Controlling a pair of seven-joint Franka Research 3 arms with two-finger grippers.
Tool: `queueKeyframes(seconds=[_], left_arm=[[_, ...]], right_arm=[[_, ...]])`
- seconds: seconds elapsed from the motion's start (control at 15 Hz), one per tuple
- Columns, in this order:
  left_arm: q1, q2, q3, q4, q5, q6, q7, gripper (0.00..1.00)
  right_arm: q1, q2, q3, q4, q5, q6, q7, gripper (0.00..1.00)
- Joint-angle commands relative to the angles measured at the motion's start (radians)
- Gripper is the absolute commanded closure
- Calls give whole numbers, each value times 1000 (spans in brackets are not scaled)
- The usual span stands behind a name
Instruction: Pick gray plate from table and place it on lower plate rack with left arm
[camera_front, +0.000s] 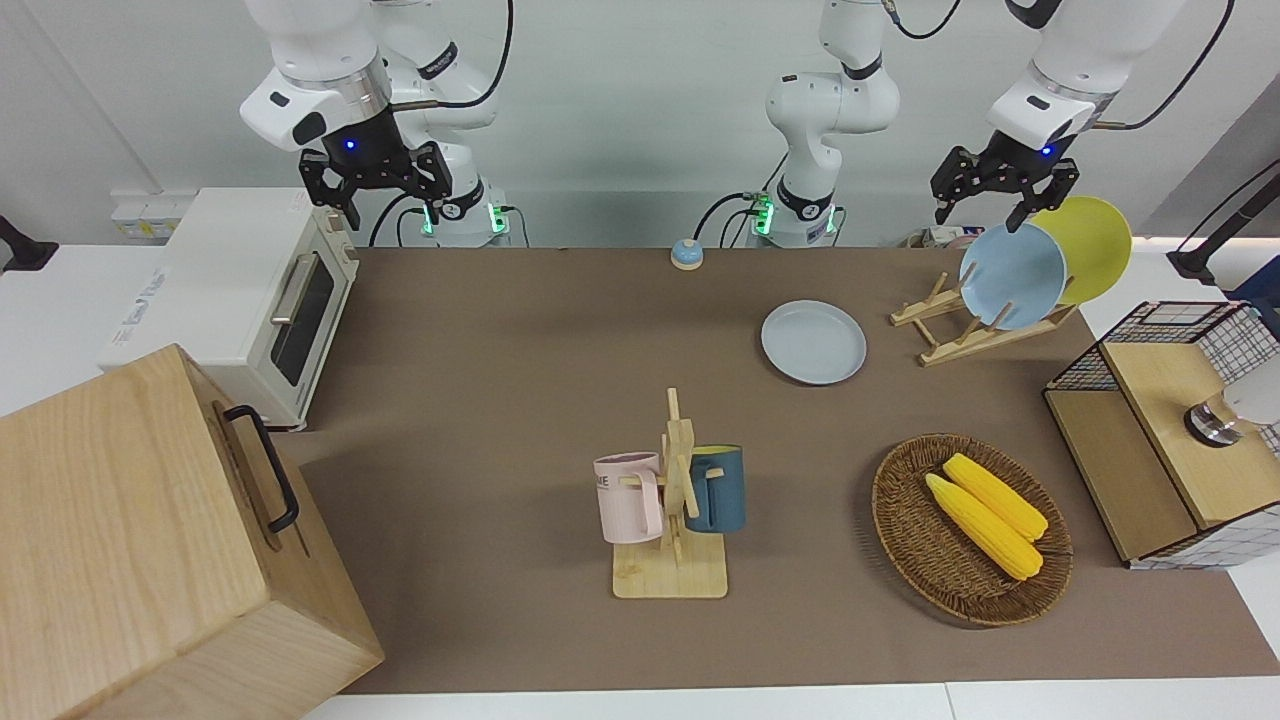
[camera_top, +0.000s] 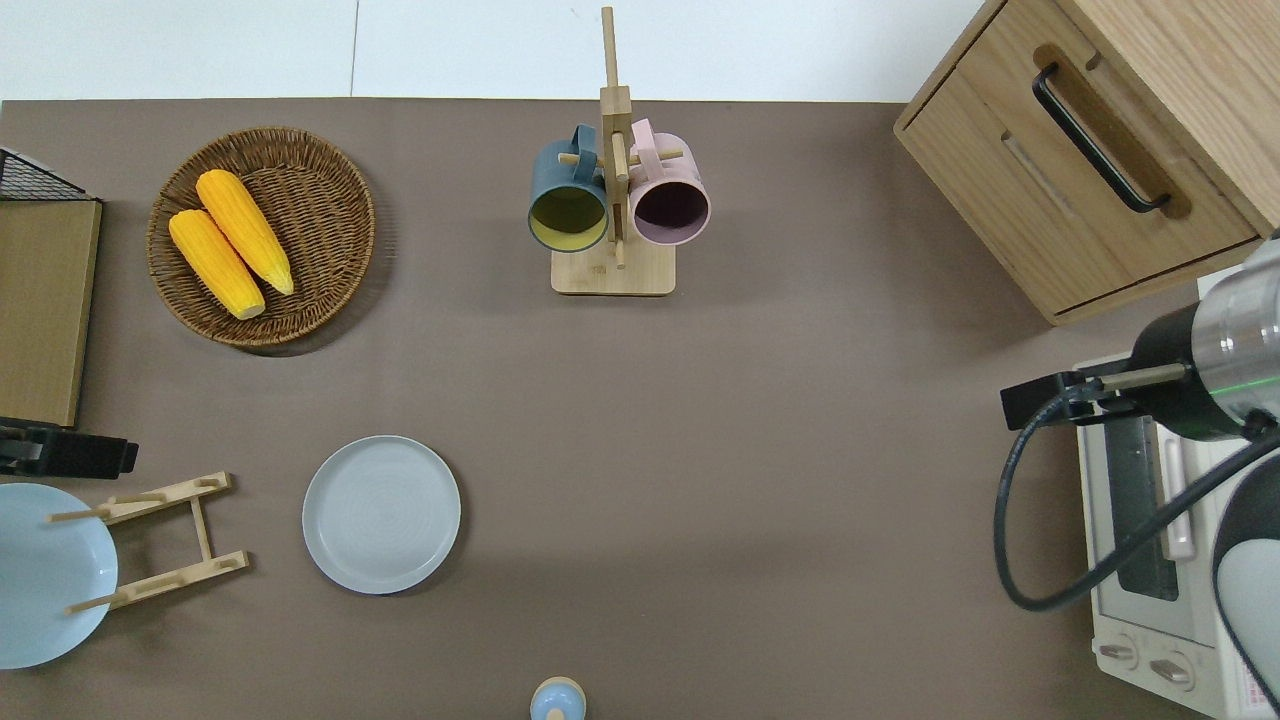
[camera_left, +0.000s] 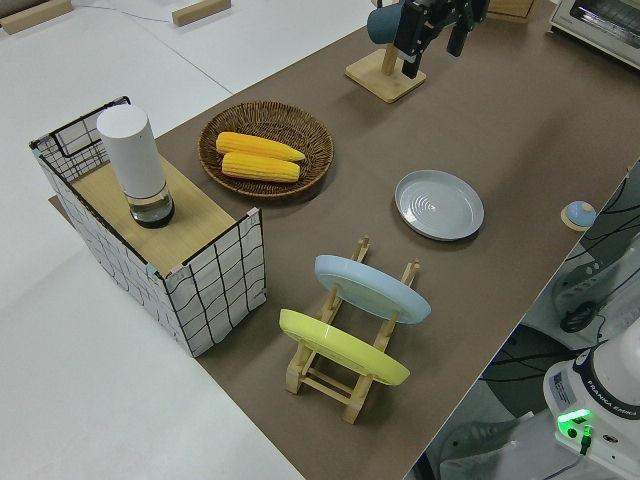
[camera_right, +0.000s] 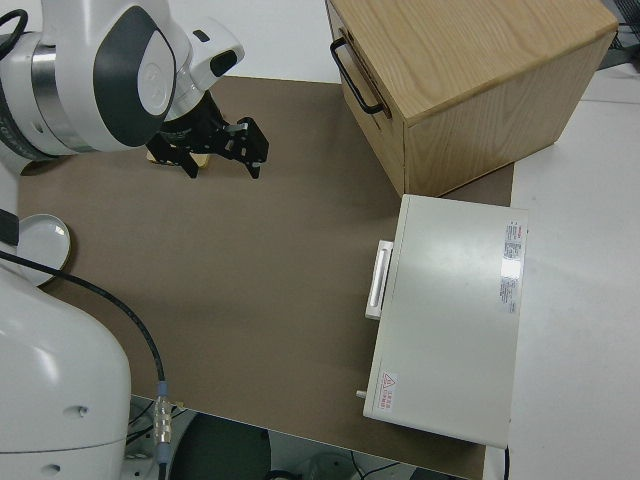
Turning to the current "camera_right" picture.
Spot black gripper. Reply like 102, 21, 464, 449
146, 96, 272, 181

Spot grey bowl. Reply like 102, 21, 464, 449
17, 213, 74, 288

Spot wooden mug stand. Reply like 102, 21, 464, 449
145, 151, 211, 171

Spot brown table mat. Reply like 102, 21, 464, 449
17, 75, 516, 480

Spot light wooden box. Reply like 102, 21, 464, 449
325, 0, 619, 198

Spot white toaster oven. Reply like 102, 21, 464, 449
355, 193, 530, 448

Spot black box handle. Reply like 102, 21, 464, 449
329, 38, 386, 115

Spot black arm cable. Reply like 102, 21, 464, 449
0, 9, 29, 52

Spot thick black connector cable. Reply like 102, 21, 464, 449
0, 251, 174, 480

